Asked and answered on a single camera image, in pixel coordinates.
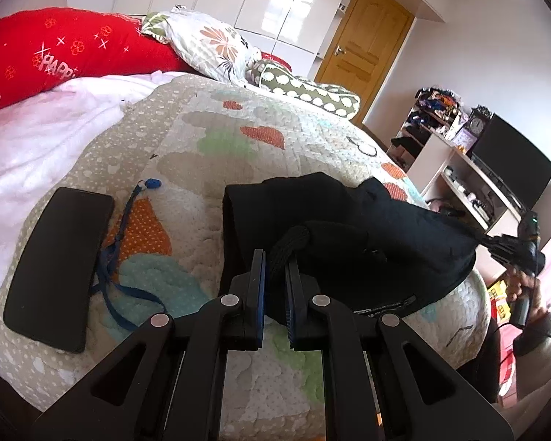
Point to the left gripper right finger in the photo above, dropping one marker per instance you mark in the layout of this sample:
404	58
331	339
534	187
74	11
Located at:
381	381

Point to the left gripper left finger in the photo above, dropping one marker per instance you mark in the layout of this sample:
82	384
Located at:
166	380

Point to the black pants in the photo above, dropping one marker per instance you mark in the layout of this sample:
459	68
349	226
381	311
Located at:
369	251

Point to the person right hand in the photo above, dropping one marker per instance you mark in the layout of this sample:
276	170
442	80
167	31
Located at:
523	297

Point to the black television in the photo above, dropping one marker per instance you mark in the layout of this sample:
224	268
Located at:
513	160

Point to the white tv cabinet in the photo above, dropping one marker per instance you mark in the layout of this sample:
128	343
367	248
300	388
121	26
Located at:
441	171

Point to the dark table clock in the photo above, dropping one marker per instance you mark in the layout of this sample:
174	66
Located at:
479	118

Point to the black smartphone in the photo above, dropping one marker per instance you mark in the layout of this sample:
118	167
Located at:
48	297

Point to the cluttered shoe rack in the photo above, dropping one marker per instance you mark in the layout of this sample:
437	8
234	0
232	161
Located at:
434	110

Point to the patchwork quilt bedspread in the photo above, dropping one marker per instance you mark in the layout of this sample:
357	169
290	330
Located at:
197	136

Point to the green white patterned bolster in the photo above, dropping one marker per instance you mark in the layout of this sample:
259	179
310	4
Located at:
275	78

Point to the wooden door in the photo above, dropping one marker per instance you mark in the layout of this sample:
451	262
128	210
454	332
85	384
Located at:
364	48

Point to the white blanket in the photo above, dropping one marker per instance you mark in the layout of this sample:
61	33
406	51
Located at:
42	137

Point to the white floral pillow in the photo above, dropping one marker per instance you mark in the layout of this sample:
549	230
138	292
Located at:
211	47

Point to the red happy pillow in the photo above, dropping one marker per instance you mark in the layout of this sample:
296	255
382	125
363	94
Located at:
41	49

